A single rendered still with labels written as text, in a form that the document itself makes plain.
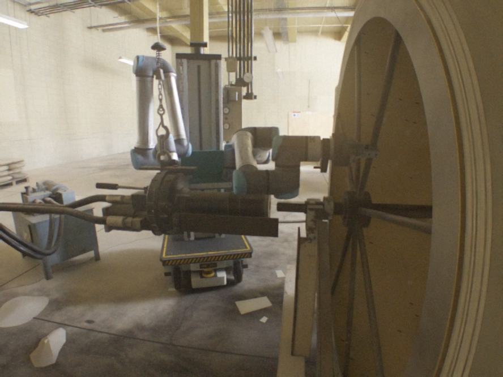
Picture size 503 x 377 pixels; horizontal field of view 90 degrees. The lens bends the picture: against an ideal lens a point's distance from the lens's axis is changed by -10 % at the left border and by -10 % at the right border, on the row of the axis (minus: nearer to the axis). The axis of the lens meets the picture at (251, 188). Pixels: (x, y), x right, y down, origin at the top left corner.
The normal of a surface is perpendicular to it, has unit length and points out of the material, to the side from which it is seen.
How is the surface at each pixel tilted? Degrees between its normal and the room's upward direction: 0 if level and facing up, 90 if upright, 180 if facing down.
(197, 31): 90
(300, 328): 90
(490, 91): 62
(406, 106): 127
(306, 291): 90
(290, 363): 0
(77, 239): 90
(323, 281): 35
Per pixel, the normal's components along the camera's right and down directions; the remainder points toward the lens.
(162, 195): 0.04, -0.21
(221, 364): 0.00, -0.97
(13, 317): 0.07, -0.89
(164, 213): 0.02, 0.27
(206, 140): 0.22, 0.22
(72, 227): 0.83, 0.13
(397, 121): -0.14, 0.66
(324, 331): -0.09, -0.66
